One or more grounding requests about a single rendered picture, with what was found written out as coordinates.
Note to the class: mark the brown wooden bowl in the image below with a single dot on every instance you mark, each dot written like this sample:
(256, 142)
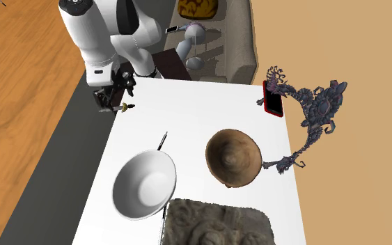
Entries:
(233, 157)

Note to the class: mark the dark maroon robot stand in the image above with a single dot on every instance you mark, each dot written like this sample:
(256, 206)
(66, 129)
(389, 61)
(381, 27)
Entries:
(170, 62)

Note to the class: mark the small knife with gold guard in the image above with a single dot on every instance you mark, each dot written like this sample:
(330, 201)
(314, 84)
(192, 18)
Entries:
(125, 107)

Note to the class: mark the black phone in red case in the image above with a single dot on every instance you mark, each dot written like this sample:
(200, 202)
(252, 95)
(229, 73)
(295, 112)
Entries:
(272, 101)

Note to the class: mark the beige sofa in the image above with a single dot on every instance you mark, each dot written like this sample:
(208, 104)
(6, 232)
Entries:
(239, 44)

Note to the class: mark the white bowl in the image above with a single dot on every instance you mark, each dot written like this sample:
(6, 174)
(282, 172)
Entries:
(144, 185)

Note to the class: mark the grey carved stone slab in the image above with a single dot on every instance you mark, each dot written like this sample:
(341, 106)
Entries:
(216, 224)

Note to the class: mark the black pen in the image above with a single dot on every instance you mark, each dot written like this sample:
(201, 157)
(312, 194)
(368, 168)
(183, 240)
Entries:
(162, 141)

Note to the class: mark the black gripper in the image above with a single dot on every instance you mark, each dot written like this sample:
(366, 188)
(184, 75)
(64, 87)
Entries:
(114, 90)

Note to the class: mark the purple ornate dragon figure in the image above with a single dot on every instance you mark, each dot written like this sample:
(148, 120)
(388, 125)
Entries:
(319, 108)

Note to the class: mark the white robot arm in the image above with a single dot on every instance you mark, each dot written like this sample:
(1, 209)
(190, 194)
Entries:
(90, 37)

